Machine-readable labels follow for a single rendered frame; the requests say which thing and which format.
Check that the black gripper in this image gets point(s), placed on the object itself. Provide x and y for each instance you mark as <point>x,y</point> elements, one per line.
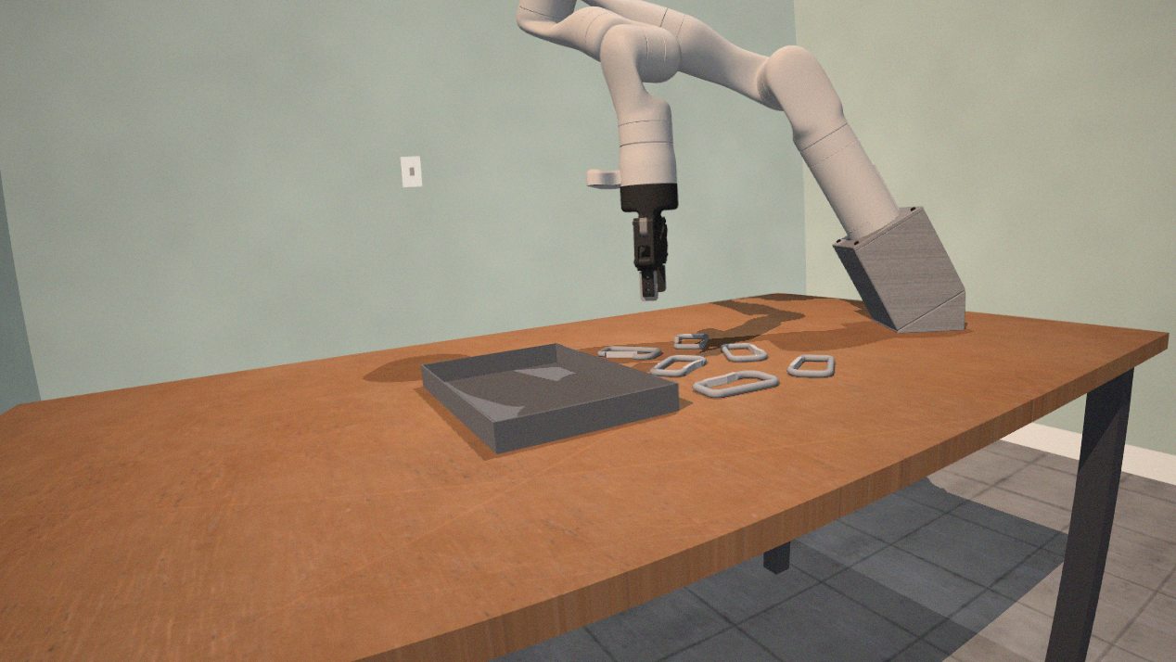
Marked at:
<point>649,200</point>

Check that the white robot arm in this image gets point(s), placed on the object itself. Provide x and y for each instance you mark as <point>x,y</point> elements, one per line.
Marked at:
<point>792,77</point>

